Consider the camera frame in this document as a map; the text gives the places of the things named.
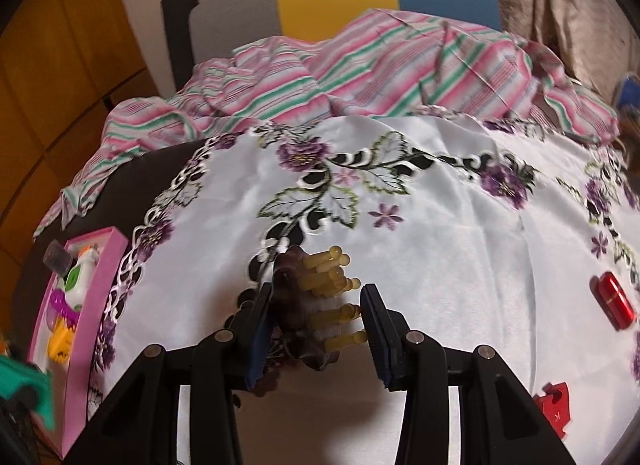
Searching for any wooden wardrobe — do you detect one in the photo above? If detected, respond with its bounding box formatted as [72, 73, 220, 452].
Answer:
[0, 0, 161, 266]

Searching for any pink rimmed box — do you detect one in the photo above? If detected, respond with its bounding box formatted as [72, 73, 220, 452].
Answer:
[27, 226, 130, 461]

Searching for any magenta plastic comb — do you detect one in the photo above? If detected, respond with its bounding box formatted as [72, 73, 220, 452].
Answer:
[47, 290, 81, 328]

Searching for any brown massage brush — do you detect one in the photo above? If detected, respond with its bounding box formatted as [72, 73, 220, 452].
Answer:
[235, 245, 368, 398]

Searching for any red metal cylinder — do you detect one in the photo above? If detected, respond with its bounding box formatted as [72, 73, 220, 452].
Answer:
[590, 271, 637, 331]

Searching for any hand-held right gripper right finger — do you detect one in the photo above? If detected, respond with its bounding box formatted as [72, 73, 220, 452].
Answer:
[360, 283, 576, 465]

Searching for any yellow orange plastic toy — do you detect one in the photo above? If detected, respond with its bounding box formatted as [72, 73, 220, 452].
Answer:
[47, 322, 81, 363]

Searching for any pink green striped blanket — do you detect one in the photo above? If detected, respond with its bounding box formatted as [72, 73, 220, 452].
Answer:
[32, 8, 621, 241]

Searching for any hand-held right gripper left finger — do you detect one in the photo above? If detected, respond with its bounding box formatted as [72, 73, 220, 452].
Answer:
[65, 282, 275, 465]

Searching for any white green plastic toy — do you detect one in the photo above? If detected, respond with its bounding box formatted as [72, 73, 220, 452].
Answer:
[57, 245, 108, 313]

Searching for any white floral cloth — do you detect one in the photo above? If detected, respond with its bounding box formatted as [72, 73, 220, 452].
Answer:
[85, 112, 640, 465]

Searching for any red puzzle piece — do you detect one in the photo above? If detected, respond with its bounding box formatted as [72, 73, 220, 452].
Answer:
[532, 381, 571, 441]

